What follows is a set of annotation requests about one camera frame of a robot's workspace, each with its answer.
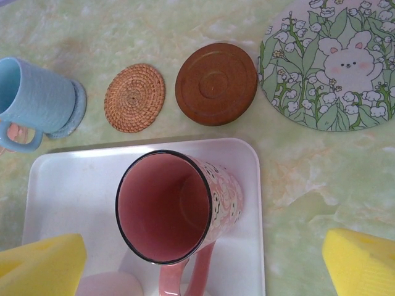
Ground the green floral bunny round mat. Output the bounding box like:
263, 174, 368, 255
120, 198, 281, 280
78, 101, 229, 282
257, 0, 395, 132

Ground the light blue mug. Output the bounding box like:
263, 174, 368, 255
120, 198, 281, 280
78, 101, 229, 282
0, 56, 78, 152

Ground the white rectangular tray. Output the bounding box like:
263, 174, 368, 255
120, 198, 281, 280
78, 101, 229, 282
22, 138, 266, 296

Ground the blue round coaster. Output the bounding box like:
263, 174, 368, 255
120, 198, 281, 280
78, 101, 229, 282
46, 80, 88, 140

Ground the pink flower-shaped coaster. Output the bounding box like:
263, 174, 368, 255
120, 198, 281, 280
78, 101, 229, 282
0, 121, 33, 155

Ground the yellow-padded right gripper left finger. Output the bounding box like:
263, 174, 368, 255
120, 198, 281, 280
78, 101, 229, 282
0, 233, 88, 296

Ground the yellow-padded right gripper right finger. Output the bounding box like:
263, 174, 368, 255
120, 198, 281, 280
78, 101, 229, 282
322, 228, 395, 296

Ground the woven rattan round coaster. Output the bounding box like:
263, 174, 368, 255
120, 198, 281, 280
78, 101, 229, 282
104, 63, 166, 134

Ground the brown wooden round coaster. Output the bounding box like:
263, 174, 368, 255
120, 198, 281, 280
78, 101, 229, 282
175, 43, 259, 126

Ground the tall pink patterned mug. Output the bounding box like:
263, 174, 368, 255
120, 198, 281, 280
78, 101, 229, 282
115, 150, 244, 296

